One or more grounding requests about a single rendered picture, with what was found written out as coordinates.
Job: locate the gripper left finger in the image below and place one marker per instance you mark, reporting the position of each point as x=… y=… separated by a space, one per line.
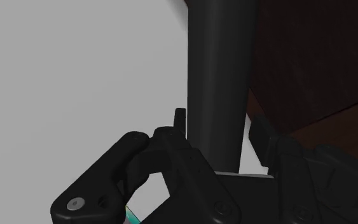
x=104 y=183

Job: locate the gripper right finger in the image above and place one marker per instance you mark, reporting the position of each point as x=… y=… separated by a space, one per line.
x=321 y=186

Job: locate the teal flat thing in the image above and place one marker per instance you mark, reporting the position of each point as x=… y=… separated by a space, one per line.
x=132 y=216

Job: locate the dark brown wooden cabinet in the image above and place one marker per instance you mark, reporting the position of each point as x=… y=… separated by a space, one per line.
x=315 y=56

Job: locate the dark grey tall cylinder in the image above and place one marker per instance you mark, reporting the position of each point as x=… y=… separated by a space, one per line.
x=219 y=77

